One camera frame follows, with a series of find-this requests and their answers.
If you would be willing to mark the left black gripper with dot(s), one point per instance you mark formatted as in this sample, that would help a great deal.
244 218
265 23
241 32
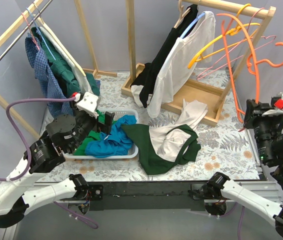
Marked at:
101 124

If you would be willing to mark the teal blue t shirt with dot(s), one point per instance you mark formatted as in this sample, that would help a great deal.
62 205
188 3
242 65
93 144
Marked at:
117 143

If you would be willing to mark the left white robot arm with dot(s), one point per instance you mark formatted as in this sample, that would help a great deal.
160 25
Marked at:
63 135

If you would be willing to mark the white t shirt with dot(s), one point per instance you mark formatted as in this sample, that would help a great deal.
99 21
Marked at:
174 73

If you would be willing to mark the yellow hanger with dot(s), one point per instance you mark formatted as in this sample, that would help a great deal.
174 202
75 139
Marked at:
231 32

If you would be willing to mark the white textured garment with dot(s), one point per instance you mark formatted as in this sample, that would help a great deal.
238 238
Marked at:
66 57

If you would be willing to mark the wooden hanger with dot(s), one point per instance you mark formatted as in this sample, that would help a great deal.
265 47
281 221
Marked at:
182 14

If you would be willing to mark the dark green ruffled garment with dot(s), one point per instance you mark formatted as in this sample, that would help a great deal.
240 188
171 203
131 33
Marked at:
66 72

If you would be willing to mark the black t shirt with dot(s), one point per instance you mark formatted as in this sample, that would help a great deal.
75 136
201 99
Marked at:
143 86

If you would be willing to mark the blue checked shirt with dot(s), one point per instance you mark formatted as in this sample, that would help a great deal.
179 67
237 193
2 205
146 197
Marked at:
48 83

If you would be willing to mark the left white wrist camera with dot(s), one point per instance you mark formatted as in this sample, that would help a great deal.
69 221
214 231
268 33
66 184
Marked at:
87 102

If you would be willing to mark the dark green t shirt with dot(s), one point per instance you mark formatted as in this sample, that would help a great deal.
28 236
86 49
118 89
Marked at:
163 148

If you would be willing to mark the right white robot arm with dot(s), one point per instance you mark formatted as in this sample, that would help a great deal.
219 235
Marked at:
270 153

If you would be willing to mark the wooden clothes rack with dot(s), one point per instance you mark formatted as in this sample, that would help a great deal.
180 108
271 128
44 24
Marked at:
213 96
16 24

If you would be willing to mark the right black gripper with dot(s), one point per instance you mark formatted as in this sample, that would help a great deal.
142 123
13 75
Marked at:
255 114

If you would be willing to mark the light blue hanger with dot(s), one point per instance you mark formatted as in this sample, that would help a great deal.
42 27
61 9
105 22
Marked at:
190 26

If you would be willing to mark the left wooden clothes rack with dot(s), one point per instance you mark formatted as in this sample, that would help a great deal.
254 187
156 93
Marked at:
16 24

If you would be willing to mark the blue wire hanger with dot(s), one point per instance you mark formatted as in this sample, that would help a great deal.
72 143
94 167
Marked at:
40 33

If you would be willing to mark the right wooden clothes rack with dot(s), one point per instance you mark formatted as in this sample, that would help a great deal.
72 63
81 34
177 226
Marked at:
213 96

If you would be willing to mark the white plastic basket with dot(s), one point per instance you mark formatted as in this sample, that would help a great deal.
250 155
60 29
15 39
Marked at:
118 114

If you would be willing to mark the cream plastic hanger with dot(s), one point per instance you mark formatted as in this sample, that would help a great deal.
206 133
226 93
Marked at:
47 28

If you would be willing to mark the pink hanger on left rack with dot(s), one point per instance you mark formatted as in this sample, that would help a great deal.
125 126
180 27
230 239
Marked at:
30 31

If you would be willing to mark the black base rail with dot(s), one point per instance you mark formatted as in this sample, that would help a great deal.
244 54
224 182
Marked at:
152 195

